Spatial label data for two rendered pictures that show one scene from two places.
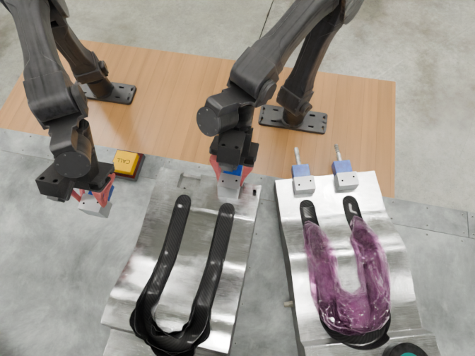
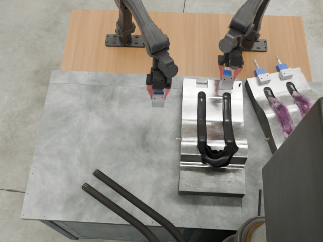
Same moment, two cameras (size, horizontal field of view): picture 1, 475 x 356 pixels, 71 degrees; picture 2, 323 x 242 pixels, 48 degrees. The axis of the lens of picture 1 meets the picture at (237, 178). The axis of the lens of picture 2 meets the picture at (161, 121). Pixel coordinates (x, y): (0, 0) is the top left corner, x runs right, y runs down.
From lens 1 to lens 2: 90 cm
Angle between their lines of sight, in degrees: 5
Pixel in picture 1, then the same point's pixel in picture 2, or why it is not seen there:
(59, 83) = (161, 34)
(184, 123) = (181, 54)
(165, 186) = (189, 88)
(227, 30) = not seen: outside the picture
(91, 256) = (150, 134)
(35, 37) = (144, 14)
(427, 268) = not seen: outside the picture
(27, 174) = (95, 95)
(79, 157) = (175, 66)
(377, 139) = (297, 51)
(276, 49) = (253, 8)
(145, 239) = (186, 115)
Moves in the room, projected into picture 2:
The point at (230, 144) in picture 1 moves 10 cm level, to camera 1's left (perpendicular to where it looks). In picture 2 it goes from (236, 55) to (211, 59)
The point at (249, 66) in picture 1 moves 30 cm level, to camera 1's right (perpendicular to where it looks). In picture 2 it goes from (242, 17) to (315, 5)
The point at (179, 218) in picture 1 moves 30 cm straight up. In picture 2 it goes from (201, 103) to (210, 64)
